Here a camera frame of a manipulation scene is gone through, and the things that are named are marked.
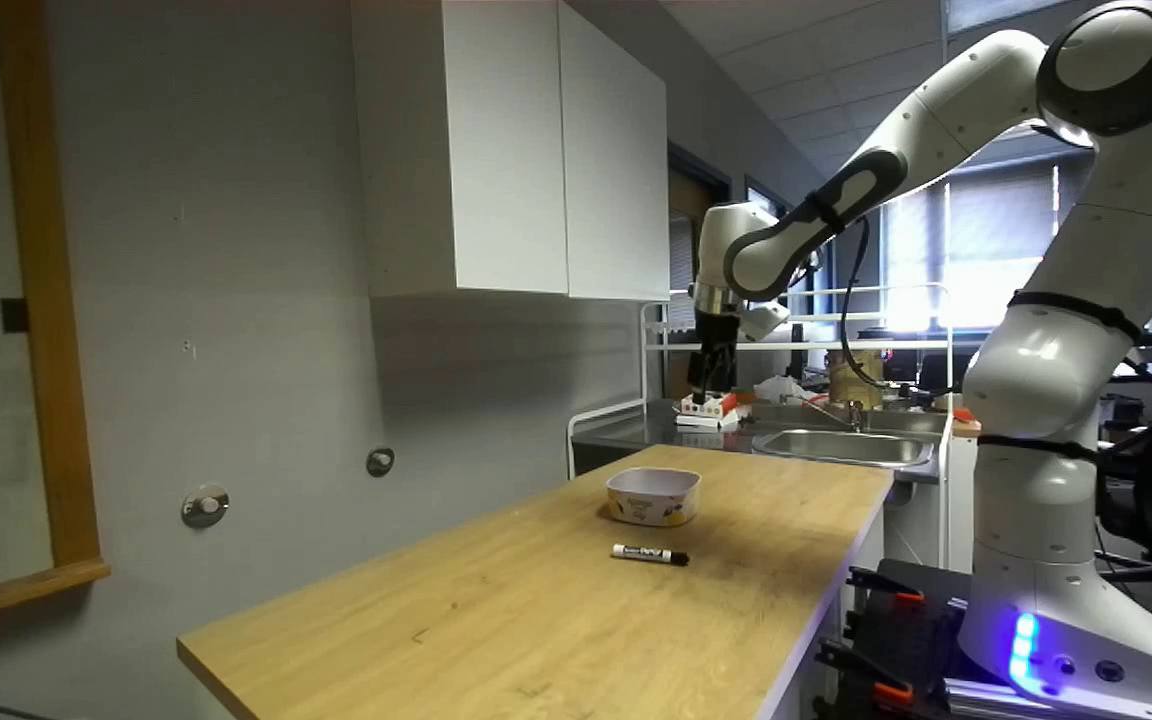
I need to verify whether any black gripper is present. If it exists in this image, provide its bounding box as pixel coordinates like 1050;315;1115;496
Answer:
689;311;738;393

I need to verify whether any black marker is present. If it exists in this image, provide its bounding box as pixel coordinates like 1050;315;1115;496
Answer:
606;544;690;568

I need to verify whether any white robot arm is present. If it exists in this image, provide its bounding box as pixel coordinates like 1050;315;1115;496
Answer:
697;0;1152;718

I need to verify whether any white square bowl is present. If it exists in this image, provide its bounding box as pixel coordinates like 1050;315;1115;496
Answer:
603;470;700;530

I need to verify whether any white metal rack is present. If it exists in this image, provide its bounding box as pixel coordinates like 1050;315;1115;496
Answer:
565;306;670;478

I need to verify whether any wood framed whiteboard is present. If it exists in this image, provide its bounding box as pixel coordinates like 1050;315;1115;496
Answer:
0;0;106;618

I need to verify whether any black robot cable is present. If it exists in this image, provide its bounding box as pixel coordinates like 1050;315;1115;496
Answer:
828;215;877;393

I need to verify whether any white wall cabinet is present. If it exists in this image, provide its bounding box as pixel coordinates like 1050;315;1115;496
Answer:
346;0;675;308

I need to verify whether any round metal wall knob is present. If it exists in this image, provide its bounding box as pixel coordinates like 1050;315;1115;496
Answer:
180;483;230;534
362;447;396;482

